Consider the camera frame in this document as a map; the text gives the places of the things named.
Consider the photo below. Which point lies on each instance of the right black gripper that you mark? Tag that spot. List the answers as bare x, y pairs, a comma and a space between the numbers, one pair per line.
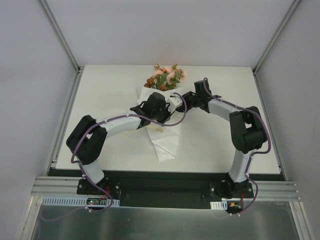
182, 105

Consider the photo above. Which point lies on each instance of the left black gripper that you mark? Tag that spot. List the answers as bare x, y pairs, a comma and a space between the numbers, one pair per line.
164, 117

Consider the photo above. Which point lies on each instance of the cream printed ribbon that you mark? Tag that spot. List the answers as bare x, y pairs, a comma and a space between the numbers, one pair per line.
148, 129

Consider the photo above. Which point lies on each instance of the translucent white wrapping paper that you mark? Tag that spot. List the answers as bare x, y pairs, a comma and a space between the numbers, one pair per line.
165, 144

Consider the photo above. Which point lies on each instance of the pink rose stem with leaves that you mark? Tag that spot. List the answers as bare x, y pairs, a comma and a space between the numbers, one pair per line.
179, 76

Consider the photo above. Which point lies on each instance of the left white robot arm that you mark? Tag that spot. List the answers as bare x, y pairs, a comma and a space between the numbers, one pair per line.
88, 137

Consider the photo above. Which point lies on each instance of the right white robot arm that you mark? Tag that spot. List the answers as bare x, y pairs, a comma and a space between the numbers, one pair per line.
249, 135

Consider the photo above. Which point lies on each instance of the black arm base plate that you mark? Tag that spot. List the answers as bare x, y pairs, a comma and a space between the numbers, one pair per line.
154, 200

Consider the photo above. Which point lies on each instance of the left aluminium frame post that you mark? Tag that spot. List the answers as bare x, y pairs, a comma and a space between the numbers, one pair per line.
59, 34

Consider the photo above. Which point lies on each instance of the aluminium frame post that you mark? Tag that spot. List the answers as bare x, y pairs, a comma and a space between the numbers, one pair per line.
59, 34
276, 35

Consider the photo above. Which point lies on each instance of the right white cable duct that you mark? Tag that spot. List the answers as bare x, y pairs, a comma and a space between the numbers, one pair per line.
219, 205

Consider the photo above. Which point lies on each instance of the white cable duct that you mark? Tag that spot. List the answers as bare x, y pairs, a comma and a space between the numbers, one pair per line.
66, 201
219, 205

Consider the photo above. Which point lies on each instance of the right aluminium frame post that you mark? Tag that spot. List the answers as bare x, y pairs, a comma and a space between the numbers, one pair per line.
276, 35

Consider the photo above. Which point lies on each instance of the aluminium front rail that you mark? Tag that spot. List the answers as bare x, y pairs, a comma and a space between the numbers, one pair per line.
283, 191

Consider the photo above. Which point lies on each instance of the left white cable duct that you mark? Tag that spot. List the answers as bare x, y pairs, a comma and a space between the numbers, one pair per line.
66, 201

